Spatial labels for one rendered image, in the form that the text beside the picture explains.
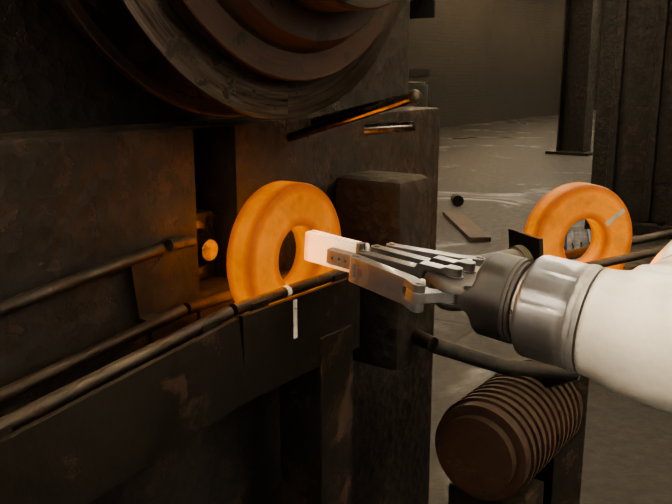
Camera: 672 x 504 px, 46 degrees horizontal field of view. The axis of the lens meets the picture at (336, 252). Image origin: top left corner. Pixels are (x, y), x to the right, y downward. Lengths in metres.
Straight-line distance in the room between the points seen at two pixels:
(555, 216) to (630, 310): 0.44
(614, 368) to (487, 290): 0.12
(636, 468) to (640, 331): 1.47
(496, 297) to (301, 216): 0.24
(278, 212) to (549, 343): 0.30
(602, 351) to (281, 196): 0.34
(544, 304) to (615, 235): 0.48
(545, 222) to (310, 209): 0.35
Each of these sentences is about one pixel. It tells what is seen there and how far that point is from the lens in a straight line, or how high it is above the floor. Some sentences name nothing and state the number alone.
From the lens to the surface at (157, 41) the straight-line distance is 0.64.
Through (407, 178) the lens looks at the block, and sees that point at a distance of 0.95.
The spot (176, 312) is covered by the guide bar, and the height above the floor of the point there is 0.70.
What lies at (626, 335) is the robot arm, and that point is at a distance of 0.62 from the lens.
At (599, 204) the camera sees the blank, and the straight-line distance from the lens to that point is 1.08.
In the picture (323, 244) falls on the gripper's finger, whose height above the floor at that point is 0.76.
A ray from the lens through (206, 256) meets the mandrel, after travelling 0.84.
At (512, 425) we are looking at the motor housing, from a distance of 0.97.
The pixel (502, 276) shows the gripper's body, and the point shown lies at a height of 0.76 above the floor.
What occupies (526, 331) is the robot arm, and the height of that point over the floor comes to 0.72.
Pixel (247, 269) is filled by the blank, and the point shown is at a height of 0.74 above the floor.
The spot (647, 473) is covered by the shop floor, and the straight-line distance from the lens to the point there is 2.06.
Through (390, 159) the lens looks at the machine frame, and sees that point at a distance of 1.09.
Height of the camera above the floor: 0.92
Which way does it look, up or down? 13 degrees down
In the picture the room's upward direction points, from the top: straight up
